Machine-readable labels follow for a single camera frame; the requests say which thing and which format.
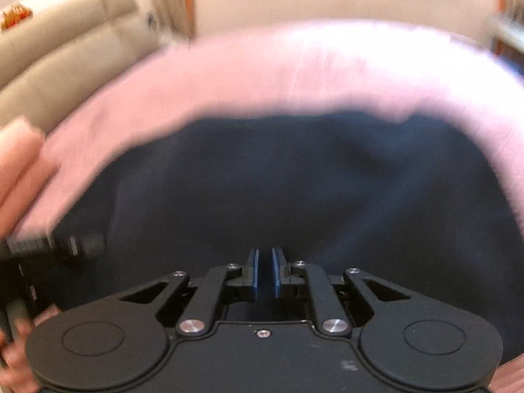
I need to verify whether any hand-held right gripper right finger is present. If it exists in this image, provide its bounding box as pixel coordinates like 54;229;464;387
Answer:
272;248;412;335

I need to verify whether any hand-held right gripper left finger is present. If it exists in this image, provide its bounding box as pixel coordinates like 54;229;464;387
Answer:
119;250;259;336

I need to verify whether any dark navy striped hoodie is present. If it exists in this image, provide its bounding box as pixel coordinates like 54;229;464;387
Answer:
57;108;524;361

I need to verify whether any person's left hand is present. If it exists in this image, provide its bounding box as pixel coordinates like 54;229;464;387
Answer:
0;319;42;393

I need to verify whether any peach folded blanket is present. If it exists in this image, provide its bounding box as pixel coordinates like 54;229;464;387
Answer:
0;117;62;234

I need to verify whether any grey upholstered headboard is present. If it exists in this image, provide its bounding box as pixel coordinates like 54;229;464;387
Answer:
0;0;164;119

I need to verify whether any pink quilted bedspread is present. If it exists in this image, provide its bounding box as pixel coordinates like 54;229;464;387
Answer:
16;18;524;393

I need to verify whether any brown plush toy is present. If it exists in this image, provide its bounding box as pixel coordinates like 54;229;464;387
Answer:
0;2;33;31

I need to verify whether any orange curtain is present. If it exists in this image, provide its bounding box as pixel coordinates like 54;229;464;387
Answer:
182;0;196;39

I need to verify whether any light blue desk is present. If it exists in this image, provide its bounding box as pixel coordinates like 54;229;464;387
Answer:
487;12;524;56

